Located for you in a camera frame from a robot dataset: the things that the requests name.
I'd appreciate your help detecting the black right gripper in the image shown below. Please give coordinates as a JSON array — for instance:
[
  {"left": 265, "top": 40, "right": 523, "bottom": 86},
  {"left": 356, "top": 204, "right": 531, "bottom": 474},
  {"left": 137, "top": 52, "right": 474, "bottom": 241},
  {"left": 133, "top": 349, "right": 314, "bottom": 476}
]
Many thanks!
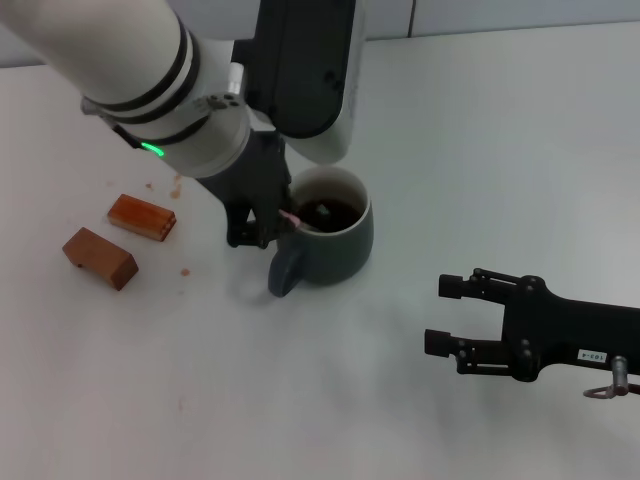
[{"left": 423, "top": 268, "right": 640, "bottom": 384}]

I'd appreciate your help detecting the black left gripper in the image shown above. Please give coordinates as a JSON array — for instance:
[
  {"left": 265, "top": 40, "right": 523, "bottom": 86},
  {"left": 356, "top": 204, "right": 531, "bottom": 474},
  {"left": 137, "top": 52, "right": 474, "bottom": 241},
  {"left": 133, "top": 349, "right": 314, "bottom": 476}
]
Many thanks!
[{"left": 197, "top": 128, "right": 296, "bottom": 250}]

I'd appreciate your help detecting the pink handled metal spoon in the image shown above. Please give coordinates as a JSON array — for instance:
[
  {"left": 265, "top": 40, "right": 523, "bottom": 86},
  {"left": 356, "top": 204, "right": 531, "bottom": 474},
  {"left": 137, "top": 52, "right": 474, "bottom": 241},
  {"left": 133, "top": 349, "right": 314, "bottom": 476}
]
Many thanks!
[{"left": 279, "top": 199, "right": 334, "bottom": 234}]

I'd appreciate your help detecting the grey ceramic cup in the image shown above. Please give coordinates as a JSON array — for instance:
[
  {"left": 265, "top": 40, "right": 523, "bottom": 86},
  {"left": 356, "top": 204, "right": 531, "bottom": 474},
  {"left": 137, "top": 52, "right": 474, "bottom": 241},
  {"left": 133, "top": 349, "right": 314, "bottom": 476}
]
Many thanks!
[{"left": 267, "top": 167, "right": 374, "bottom": 299}]

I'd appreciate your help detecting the dark coffee liquid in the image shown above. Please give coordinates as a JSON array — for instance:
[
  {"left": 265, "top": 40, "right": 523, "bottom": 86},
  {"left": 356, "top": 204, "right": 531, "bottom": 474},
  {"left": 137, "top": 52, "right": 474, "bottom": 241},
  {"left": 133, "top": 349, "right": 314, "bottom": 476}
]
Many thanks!
[{"left": 294, "top": 196, "right": 362, "bottom": 234}]

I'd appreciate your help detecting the orange grooved wooden block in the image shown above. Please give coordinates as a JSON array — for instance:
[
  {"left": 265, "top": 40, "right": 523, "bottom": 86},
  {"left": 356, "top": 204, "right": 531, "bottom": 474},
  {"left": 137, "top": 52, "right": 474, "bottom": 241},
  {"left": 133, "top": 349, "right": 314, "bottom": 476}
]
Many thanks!
[{"left": 107, "top": 193, "right": 177, "bottom": 243}]

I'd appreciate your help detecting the dark brown wooden block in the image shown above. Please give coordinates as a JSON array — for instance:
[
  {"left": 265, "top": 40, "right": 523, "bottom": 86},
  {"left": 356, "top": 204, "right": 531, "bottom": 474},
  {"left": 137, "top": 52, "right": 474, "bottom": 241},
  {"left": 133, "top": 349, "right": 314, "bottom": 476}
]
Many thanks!
[{"left": 62, "top": 227, "right": 140, "bottom": 292}]

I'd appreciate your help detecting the silver plug on right gripper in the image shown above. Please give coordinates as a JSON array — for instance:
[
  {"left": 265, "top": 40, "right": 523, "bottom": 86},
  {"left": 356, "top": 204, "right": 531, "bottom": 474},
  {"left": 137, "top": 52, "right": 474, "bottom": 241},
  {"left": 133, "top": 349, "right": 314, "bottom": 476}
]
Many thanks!
[{"left": 583, "top": 354, "right": 640, "bottom": 400}]

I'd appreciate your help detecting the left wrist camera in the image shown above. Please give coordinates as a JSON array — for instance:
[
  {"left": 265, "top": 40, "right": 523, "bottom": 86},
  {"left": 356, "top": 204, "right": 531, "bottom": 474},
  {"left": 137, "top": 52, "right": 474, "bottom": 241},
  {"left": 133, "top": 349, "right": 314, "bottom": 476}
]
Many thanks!
[{"left": 244, "top": 0, "right": 367, "bottom": 164}]

